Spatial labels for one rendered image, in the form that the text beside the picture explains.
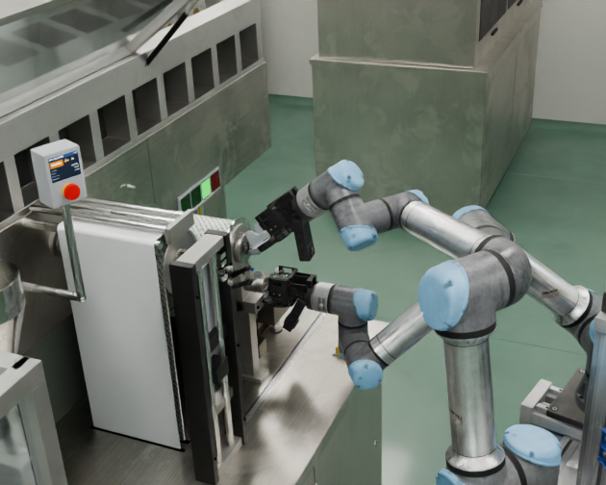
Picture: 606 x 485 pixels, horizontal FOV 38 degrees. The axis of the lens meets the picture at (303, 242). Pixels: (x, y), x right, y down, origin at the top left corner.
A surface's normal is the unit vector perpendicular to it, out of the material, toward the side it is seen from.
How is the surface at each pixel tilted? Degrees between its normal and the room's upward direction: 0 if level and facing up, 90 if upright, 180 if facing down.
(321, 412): 0
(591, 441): 90
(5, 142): 90
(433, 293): 82
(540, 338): 0
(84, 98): 90
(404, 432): 0
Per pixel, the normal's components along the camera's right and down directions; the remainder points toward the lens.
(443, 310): -0.90, 0.12
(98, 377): -0.39, 0.44
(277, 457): -0.04, -0.89
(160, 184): 0.92, 0.14
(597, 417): -0.59, 0.39
